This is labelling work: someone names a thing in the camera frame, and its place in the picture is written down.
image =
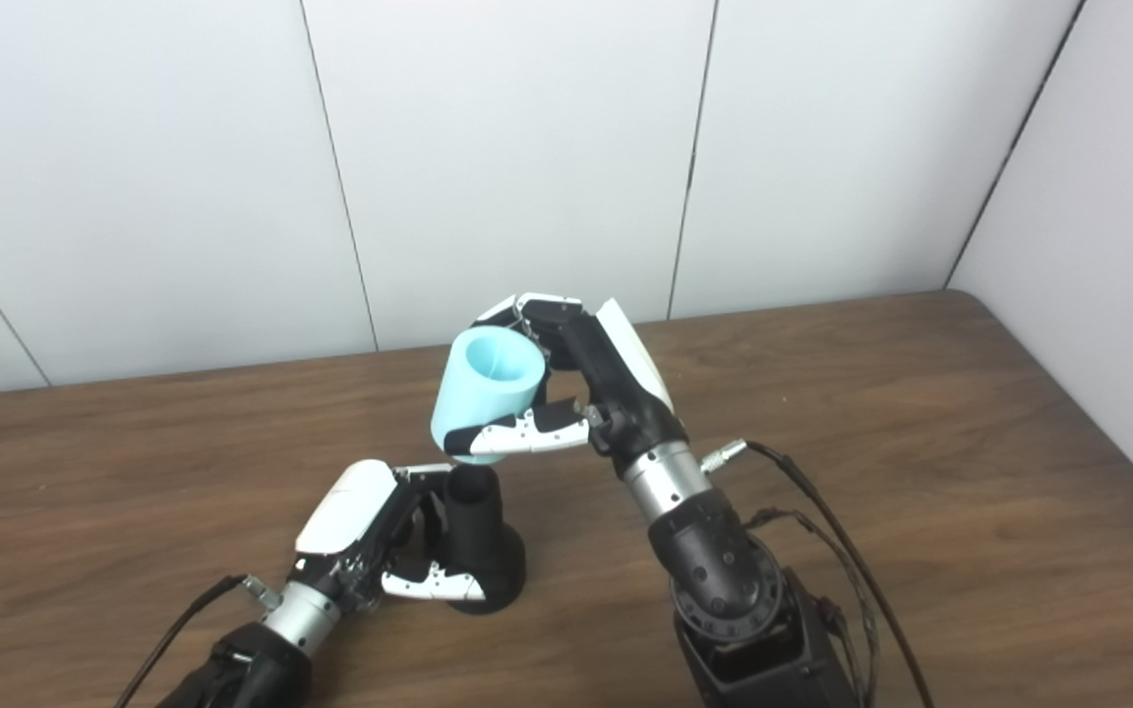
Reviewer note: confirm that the black funnel-shaped nozzle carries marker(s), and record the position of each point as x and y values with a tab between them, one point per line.
478	541

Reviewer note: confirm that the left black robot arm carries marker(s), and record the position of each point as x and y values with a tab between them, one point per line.
252	664

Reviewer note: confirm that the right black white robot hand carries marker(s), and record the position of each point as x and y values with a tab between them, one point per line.
621	393

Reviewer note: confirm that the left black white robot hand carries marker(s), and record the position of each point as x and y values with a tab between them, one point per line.
345	516

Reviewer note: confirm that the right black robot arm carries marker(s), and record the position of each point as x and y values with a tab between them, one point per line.
724	580

